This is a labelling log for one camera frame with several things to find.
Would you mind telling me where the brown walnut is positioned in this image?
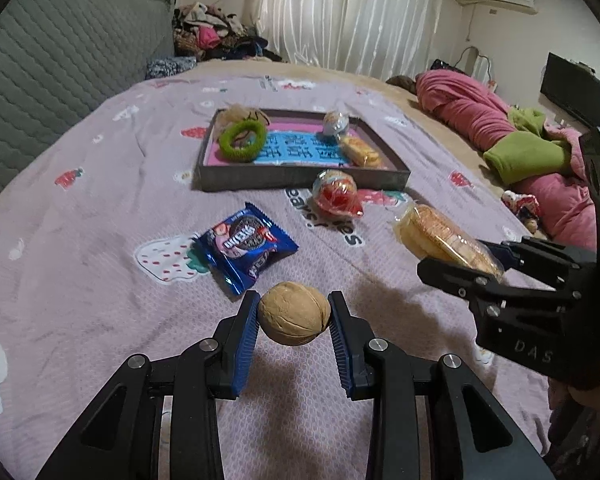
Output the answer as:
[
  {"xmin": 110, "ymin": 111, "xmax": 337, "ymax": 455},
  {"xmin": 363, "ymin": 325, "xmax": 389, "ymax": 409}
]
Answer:
[{"xmin": 258, "ymin": 282, "xmax": 332, "ymax": 346}]

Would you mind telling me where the blue Oreo cookie packet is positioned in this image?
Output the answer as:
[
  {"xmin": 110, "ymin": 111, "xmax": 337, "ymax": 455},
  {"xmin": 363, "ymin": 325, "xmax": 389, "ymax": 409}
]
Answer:
[{"xmin": 193, "ymin": 203, "xmax": 299, "ymax": 296}]

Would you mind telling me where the clear biscuit pack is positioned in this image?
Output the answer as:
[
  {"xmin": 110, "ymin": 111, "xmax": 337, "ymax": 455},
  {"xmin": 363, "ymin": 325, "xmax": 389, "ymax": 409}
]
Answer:
[{"xmin": 394, "ymin": 202, "xmax": 504, "ymax": 281}]

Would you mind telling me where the yellow snack pack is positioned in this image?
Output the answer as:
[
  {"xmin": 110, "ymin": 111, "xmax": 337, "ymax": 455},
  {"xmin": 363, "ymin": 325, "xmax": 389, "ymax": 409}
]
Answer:
[{"xmin": 338, "ymin": 133, "xmax": 384, "ymax": 168}]

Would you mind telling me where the green knitted hair ring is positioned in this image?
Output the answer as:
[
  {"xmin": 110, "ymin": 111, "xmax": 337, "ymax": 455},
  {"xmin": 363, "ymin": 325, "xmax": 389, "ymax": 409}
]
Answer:
[{"xmin": 217, "ymin": 119, "xmax": 269, "ymax": 164}]

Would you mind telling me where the pale surprise egg toy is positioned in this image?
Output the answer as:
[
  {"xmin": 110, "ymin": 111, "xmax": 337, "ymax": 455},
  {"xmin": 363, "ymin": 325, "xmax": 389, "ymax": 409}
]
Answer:
[{"xmin": 322, "ymin": 110, "xmax": 350, "ymax": 138}]

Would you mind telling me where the beige fabric scrunchie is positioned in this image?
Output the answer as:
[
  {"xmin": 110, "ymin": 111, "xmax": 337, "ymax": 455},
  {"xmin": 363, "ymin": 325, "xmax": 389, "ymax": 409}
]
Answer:
[{"xmin": 215, "ymin": 104, "xmax": 271, "ymax": 132}]

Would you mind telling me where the operator hand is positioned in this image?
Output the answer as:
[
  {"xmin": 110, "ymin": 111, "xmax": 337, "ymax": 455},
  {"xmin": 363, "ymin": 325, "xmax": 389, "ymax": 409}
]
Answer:
[{"xmin": 568, "ymin": 385, "xmax": 600, "ymax": 411}]

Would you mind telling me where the pink quilt roll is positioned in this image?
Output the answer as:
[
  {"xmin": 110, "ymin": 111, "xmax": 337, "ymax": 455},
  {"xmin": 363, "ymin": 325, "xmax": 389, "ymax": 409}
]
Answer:
[{"xmin": 415, "ymin": 70, "xmax": 596, "ymax": 252}]

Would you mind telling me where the small red white plush toy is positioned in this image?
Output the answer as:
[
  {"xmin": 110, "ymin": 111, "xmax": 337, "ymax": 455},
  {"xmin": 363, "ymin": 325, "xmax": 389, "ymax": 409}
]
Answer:
[{"xmin": 501, "ymin": 190, "xmax": 542, "ymax": 234}]

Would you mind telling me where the green fleece blanket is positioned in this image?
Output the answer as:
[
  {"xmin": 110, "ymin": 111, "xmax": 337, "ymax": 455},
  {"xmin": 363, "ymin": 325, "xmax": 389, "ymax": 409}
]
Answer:
[{"xmin": 483, "ymin": 107, "xmax": 571, "ymax": 185}]

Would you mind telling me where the purple strawberry bedsheet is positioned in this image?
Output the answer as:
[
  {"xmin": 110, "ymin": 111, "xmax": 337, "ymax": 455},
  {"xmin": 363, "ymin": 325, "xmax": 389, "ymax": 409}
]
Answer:
[{"xmin": 0, "ymin": 76, "xmax": 550, "ymax": 479}]

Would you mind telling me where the dark cardboard tray box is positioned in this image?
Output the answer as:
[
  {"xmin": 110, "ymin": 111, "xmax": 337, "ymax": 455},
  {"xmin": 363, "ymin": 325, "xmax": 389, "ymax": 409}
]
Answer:
[{"xmin": 194, "ymin": 108, "xmax": 411, "ymax": 192}]

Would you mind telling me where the pink book in tray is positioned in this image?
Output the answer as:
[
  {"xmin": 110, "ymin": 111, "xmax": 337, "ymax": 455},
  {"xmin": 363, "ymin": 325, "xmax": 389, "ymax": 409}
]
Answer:
[{"xmin": 202, "ymin": 120, "xmax": 394, "ymax": 168}]

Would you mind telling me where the dark floral pillow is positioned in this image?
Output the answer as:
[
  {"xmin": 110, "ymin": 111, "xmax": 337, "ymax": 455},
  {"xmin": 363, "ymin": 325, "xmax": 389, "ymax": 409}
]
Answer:
[{"xmin": 145, "ymin": 56, "xmax": 198, "ymax": 79}]

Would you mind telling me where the white striped curtain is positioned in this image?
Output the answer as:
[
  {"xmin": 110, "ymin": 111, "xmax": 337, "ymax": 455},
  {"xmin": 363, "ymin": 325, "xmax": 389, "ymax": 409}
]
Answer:
[{"xmin": 249, "ymin": 0, "xmax": 443, "ymax": 80}]

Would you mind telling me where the pile of clothes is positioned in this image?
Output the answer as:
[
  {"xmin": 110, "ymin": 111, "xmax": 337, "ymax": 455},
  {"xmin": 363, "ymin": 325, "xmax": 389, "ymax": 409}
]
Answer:
[{"xmin": 172, "ymin": 2, "xmax": 283, "ymax": 62}]

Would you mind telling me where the grey quilted headboard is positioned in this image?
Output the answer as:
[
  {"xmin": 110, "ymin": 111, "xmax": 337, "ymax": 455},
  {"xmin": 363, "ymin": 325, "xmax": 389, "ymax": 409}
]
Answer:
[{"xmin": 0, "ymin": 0, "xmax": 176, "ymax": 193}]

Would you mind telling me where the black wall television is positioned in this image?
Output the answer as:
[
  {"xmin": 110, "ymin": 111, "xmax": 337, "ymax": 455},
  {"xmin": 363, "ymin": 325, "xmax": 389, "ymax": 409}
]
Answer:
[{"xmin": 540, "ymin": 52, "xmax": 600, "ymax": 127}]

